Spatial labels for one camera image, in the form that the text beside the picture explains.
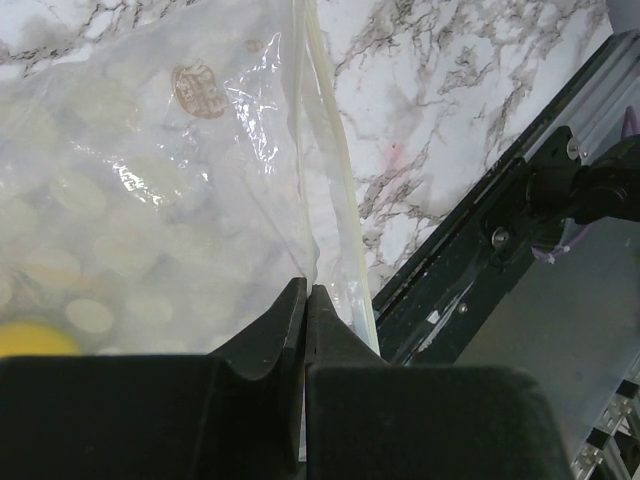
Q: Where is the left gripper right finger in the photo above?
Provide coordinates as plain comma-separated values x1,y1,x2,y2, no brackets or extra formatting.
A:
305,285,571,479

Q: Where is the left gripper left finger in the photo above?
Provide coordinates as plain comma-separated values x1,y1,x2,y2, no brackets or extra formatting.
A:
1,278,306,479

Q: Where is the yellow lemon toy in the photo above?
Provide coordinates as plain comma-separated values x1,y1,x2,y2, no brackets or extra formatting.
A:
0,322,81,358

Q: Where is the clear zip top bag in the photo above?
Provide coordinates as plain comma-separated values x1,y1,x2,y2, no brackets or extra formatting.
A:
0,0,384,364

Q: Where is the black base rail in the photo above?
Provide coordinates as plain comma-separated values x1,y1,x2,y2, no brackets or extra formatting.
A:
373,31,639,364

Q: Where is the aluminium extrusion rail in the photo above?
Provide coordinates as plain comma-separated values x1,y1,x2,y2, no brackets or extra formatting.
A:
571,356,639,480

